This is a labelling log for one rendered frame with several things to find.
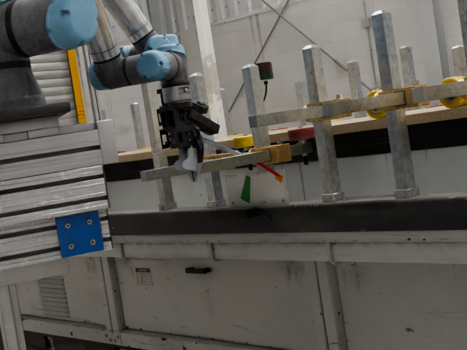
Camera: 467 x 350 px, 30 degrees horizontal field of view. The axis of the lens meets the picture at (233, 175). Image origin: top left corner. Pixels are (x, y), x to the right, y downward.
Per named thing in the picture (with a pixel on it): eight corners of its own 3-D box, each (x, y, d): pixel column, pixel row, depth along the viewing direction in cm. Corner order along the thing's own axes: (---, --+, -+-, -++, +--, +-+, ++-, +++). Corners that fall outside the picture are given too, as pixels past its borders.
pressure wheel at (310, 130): (306, 165, 255) (300, 126, 254) (287, 167, 261) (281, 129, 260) (324, 161, 260) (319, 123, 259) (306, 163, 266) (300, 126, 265)
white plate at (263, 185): (288, 204, 246) (283, 169, 246) (228, 207, 266) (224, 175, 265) (289, 203, 247) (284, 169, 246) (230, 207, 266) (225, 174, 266)
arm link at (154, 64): (124, 85, 218) (142, 85, 228) (165, 78, 214) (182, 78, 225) (119, 54, 218) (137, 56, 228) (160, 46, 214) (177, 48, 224)
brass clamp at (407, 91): (416, 106, 208) (413, 85, 207) (372, 113, 218) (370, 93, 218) (431, 104, 212) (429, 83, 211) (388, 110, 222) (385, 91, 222)
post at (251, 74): (274, 227, 253) (249, 64, 251) (266, 228, 256) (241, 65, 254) (283, 225, 256) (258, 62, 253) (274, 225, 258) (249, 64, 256)
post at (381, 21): (409, 203, 215) (381, 9, 213) (398, 203, 218) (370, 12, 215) (418, 200, 218) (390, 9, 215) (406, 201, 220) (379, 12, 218)
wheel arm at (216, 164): (201, 176, 232) (199, 160, 232) (194, 177, 235) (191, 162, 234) (313, 154, 260) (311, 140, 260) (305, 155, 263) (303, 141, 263)
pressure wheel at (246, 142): (263, 168, 275) (258, 132, 275) (238, 172, 276) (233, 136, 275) (263, 167, 283) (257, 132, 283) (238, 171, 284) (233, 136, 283)
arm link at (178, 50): (149, 47, 227) (162, 48, 235) (155, 89, 227) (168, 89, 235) (176, 42, 224) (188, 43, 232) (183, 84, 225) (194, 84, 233)
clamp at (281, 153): (279, 162, 247) (276, 145, 246) (248, 166, 257) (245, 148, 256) (293, 160, 250) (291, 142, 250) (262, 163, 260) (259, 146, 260)
